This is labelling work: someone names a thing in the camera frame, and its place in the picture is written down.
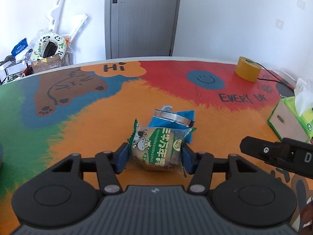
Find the panda pattern seat ring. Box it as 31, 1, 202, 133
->
31, 32, 67, 62

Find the green milk bun packet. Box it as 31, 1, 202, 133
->
126, 120, 195, 176

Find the black shoe rack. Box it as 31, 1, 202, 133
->
1, 61, 33, 85

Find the blue plastic bag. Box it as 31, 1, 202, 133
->
11, 38, 28, 58

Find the person's right hand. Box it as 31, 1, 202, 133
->
300, 201, 313, 235

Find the black cable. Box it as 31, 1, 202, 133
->
254, 62, 297, 89

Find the blue silver snack packet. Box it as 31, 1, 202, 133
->
148, 105, 195, 129

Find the floor cardboard box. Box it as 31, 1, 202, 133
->
31, 54, 69, 73

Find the yellow tape roll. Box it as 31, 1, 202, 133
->
235, 56, 262, 83

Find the white slotted board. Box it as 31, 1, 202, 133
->
69, 14, 88, 43

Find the white plastic board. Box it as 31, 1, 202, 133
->
47, 0, 65, 33

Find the green tissue box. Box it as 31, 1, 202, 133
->
267, 78, 312, 144

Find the grey door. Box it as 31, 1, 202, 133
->
104, 0, 180, 59

